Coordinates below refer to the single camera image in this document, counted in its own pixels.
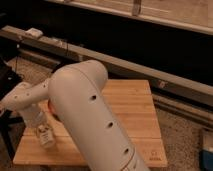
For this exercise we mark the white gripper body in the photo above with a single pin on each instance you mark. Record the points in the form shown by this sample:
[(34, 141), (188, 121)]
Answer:
[(34, 117)]

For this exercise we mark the orange ceramic bowl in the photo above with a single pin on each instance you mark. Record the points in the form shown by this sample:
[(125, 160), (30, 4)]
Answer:
[(52, 111)]

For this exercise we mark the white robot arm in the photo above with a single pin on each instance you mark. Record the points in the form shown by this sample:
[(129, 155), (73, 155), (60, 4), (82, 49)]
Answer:
[(75, 91)]

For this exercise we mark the small white box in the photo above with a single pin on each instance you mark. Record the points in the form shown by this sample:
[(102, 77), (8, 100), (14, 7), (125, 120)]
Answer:
[(34, 32)]

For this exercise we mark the white plastic bottle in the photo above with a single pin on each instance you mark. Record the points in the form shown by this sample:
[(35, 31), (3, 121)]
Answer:
[(46, 136)]

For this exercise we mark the wooden table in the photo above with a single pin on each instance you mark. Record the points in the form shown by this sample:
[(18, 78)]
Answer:
[(131, 101)]

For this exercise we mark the long grey metal rail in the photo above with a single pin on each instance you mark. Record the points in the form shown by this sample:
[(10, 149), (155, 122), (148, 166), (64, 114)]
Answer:
[(183, 87)]

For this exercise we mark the blue and white box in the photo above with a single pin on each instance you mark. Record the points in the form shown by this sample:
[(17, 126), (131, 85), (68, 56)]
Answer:
[(206, 153)]

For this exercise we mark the upper wooden shelf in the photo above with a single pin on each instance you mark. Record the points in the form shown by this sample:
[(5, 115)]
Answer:
[(193, 15)]

